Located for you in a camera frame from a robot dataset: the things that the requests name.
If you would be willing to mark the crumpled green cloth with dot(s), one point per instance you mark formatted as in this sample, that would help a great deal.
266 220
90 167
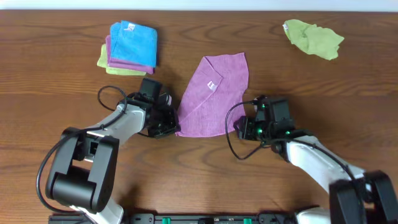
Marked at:
313 40

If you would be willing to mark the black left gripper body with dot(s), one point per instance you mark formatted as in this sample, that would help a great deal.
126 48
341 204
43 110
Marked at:
168 123

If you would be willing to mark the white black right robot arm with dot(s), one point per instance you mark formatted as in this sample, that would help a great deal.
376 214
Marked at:
355 195

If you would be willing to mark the purple folded cloth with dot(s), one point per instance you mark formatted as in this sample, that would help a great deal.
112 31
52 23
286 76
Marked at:
117 63

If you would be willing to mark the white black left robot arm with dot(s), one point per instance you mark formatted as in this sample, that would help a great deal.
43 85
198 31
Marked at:
82 173

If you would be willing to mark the light green folded cloth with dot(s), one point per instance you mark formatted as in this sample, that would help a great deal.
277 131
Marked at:
103 63

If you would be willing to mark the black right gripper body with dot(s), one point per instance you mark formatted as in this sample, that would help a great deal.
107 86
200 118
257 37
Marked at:
255 130

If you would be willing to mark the purple microfiber cloth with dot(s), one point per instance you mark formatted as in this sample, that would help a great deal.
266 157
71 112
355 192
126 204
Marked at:
218 83

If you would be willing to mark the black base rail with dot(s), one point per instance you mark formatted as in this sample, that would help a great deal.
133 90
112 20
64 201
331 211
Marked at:
149 218

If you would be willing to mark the blue folded cloth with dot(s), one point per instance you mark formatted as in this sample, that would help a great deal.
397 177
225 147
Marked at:
134 43

